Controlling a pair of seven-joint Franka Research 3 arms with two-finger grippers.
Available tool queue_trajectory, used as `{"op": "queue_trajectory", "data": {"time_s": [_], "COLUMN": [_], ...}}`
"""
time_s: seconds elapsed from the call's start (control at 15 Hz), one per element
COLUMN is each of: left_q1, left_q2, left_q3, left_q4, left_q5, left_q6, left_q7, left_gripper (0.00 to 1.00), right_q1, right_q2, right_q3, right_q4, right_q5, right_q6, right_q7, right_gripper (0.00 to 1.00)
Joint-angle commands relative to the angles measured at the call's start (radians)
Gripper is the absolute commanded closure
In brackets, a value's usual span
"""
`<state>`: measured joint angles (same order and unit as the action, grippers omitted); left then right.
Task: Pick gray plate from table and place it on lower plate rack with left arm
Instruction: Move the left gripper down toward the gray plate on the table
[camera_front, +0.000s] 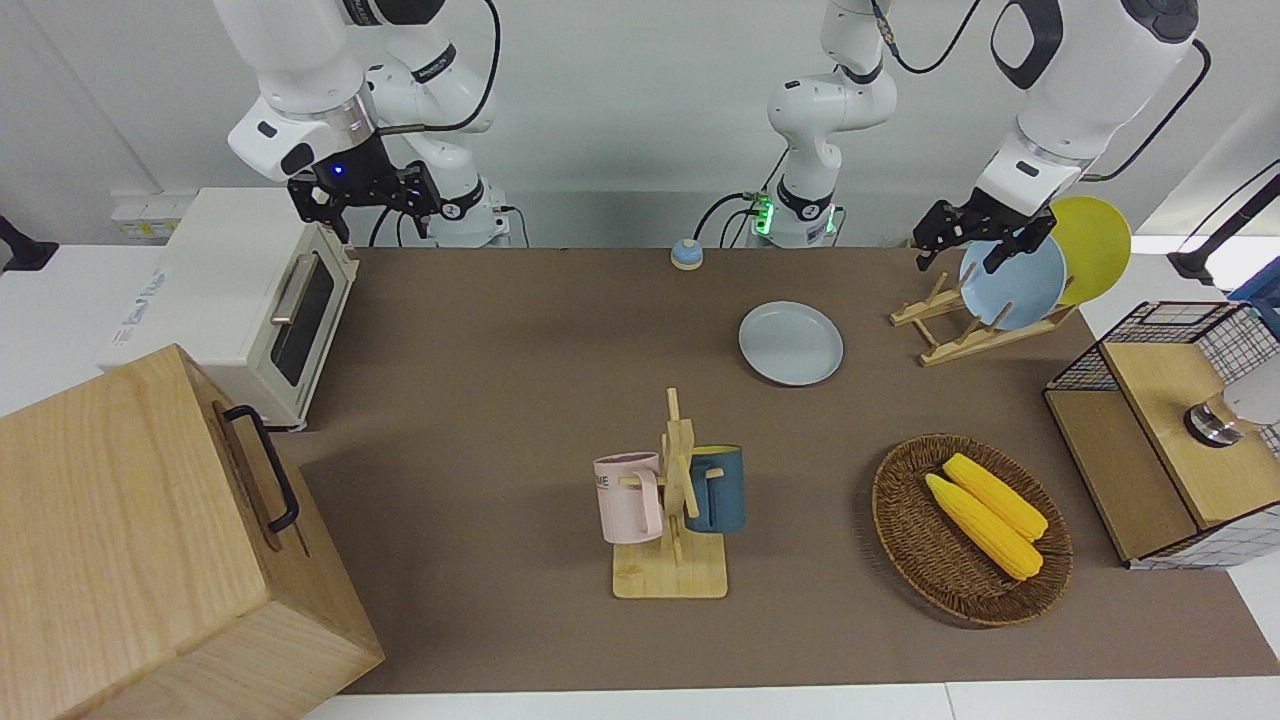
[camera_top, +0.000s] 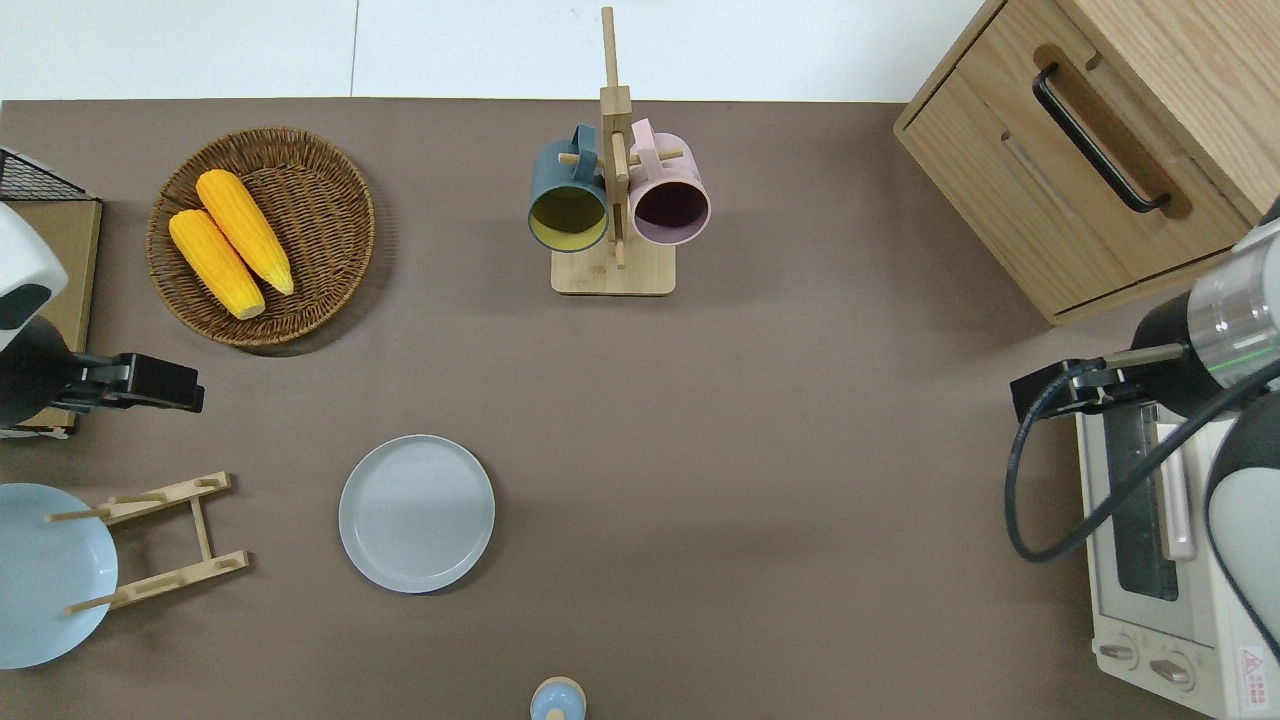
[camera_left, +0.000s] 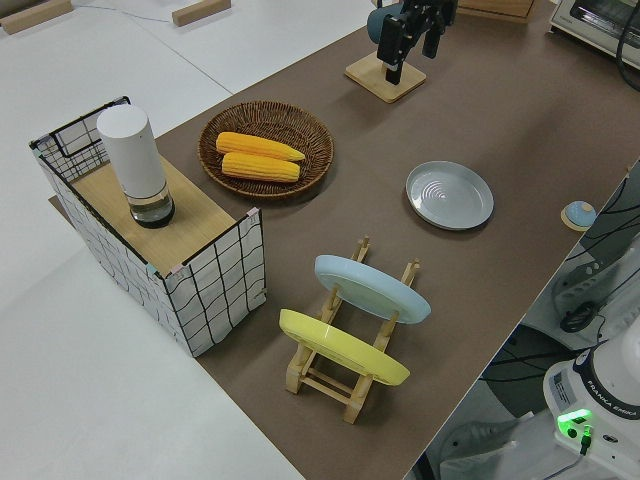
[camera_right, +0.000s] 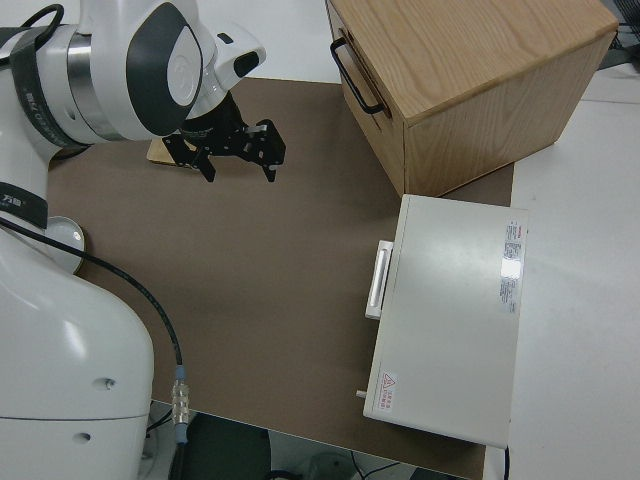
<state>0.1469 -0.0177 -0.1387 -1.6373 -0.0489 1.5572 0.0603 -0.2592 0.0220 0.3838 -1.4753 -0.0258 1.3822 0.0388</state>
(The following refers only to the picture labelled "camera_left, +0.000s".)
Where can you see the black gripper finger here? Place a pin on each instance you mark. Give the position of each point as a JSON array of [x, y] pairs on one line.
[[395, 45], [433, 37]]

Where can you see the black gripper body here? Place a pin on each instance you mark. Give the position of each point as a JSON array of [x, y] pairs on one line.
[[431, 9]]

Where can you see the gray plate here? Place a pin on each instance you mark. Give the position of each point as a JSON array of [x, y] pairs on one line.
[[449, 196]]

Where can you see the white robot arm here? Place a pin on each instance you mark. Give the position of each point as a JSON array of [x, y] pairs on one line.
[[600, 395]]

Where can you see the light blue plate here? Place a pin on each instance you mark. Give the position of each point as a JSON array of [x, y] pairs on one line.
[[372, 287]]

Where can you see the yellow plate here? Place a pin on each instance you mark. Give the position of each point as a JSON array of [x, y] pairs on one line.
[[345, 347]]

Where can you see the wooden plate rack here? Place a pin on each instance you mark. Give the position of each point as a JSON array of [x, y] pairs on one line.
[[325, 387]]

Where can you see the dark blue mug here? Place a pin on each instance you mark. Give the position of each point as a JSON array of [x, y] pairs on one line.
[[374, 25]]

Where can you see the wooden mug tree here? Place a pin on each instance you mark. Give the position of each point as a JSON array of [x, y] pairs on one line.
[[372, 75]]

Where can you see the wooden cabinet box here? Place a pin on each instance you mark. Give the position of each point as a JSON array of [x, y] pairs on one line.
[[500, 9]]

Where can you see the brown wicker basket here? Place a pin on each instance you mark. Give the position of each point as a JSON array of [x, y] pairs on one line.
[[310, 130]]

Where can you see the white toaster oven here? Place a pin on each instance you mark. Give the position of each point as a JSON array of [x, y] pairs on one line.
[[585, 22]]

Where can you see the yellow corn cob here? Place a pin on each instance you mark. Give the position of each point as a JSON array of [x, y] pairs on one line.
[[260, 167], [257, 146]]

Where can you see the wooden block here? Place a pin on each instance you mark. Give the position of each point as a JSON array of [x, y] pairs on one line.
[[200, 12], [35, 19]]

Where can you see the blue desk bell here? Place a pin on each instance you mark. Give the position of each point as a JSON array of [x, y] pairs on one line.
[[579, 214]]

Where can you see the brown table mat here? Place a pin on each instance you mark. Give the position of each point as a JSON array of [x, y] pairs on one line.
[[450, 300]]

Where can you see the white power strip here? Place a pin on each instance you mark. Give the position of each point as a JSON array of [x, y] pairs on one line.
[[585, 285]]

